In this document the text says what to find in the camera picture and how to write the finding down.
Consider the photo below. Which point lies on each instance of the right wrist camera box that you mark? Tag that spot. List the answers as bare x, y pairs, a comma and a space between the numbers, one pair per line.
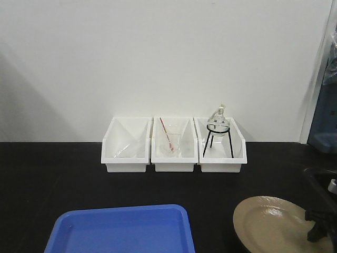
332, 187

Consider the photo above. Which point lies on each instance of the blue equipment at right edge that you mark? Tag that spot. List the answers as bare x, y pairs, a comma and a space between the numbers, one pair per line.
322, 134

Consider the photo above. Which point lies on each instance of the middle white plastic bin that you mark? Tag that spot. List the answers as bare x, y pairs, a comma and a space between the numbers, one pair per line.
188, 145

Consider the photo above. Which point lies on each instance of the blue plastic tray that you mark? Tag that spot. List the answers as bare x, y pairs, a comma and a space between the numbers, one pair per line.
155, 228

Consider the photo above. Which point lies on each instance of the left white plastic bin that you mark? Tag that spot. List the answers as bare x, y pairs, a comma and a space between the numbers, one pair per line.
123, 131

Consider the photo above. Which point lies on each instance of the black wire tripod stand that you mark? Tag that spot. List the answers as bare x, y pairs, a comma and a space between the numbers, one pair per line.
230, 145

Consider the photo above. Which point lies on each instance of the right white plastic bin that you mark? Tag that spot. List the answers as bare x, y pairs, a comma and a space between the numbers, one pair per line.
218, 157

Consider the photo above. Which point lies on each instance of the glass alcohol lamp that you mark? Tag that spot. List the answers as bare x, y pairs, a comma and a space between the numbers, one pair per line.
217, 124

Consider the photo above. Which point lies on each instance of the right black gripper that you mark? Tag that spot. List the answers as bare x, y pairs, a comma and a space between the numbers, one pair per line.
322, 229

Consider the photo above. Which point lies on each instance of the glass rod in left bin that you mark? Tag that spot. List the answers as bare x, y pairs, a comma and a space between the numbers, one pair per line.
126, 151

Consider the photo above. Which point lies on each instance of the beige plate with black rim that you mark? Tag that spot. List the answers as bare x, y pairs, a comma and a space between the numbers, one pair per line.
271, 224

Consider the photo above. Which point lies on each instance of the clear glass beaker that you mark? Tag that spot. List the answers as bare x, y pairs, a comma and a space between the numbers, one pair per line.
175, 137

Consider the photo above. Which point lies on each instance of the red striped glass rod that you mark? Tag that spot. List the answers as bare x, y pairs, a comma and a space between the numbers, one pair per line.
167, 136

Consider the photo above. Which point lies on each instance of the white plastic bin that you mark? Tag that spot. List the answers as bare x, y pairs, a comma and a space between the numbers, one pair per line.
218, 157
123, 131
188, 145

